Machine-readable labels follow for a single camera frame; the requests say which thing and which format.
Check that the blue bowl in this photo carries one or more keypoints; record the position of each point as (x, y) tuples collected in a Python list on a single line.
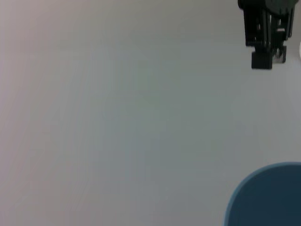
[(270, 197)]

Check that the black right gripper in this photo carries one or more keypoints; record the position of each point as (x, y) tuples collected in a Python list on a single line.
[(268, 4)]

